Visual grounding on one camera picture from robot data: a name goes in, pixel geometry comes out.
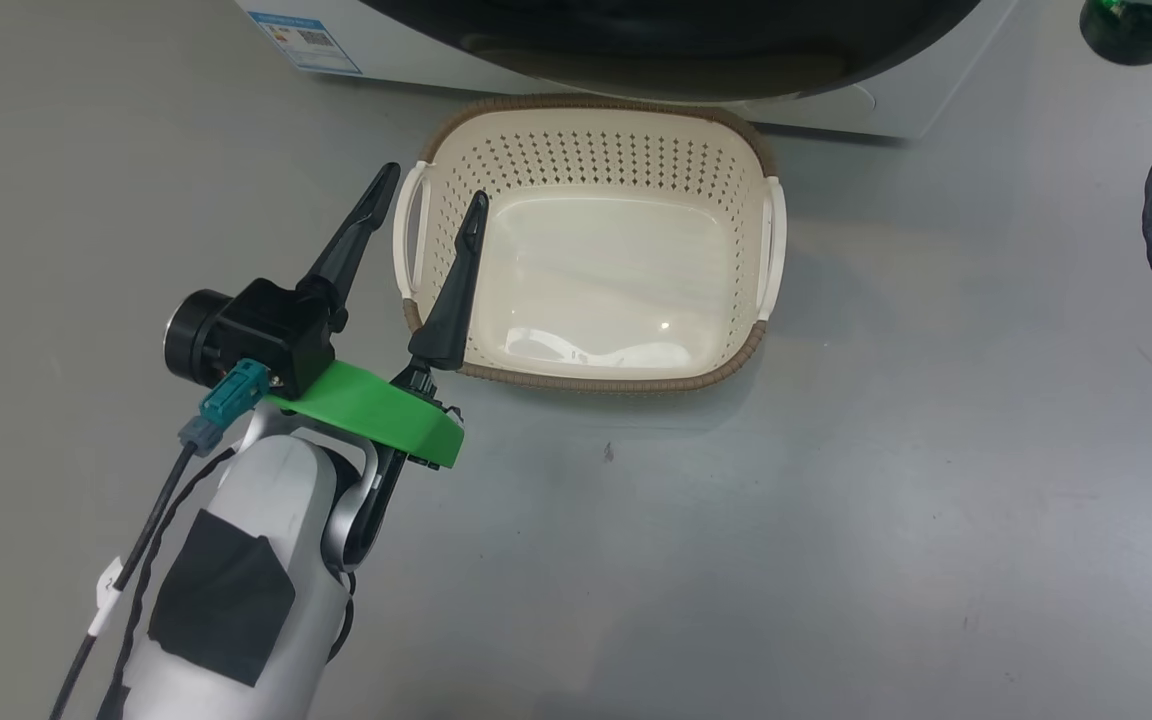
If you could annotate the blue energy label sticker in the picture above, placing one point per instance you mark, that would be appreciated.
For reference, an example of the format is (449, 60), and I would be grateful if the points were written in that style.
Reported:
(306, 40)

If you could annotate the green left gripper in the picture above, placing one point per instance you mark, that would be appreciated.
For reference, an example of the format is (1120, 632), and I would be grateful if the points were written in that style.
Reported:
(376, 410)

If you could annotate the dark round washing machine door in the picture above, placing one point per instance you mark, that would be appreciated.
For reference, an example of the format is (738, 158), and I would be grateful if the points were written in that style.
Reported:
(636, 50)

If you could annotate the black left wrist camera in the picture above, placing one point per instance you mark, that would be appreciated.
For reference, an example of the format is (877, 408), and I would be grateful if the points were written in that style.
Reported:
(266, 330)

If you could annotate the white front-load washing machine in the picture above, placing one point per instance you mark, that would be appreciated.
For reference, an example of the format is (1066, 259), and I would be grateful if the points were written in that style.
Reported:
(406, 50)

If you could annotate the cream perforated laundry basket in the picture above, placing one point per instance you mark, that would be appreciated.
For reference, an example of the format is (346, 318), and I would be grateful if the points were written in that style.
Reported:
(596, 260)

